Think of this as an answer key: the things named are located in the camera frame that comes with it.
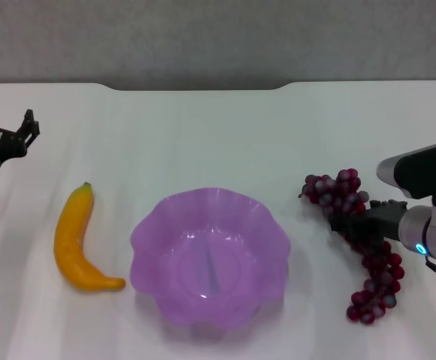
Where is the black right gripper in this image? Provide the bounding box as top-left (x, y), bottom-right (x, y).
top-left (327, 199), bottom-right (410, 246)

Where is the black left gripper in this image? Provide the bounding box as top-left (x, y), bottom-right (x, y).
top-left (0, 105), bottom-right (41, 185)

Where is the dark red grape bunch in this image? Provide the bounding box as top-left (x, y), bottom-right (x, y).
top-left (298, 168), bottom-right (405, 324)

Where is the yellow banana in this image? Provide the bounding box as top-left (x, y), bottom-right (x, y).
top-left (53, 181), bottom-right (127, 292)

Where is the purple scalloped plastic bowl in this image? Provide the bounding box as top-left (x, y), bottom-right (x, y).
top-left (129, 186), bottom-right (293, 332)

